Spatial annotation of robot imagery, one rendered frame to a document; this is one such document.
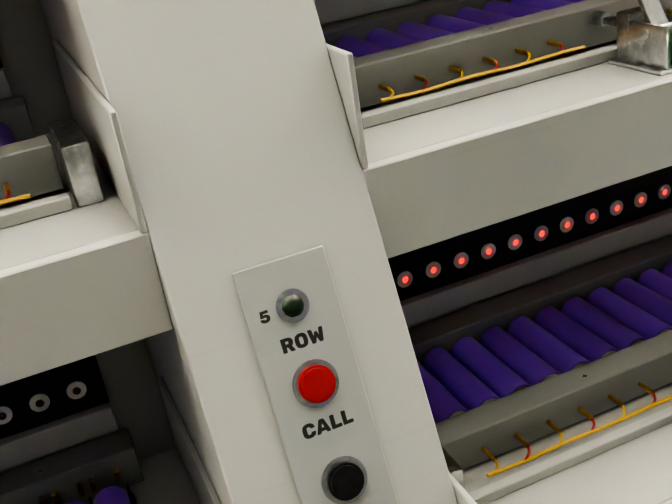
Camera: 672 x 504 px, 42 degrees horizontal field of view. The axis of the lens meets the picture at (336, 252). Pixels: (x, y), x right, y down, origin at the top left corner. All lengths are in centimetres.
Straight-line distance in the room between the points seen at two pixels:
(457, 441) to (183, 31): 25
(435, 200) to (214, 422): 14
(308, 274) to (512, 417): 16
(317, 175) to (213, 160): 4
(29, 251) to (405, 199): 16
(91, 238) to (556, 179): 22
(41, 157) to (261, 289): 12
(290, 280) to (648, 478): 22
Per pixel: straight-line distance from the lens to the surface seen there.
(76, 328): 37
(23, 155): 42
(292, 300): 36
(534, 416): 49
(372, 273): 38
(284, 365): 37
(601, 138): 44
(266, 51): 37
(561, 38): 51
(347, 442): 38
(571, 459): 49
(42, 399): 52
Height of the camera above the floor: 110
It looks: 5 degrees down
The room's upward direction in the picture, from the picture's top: 16 degrees counter-clockwise
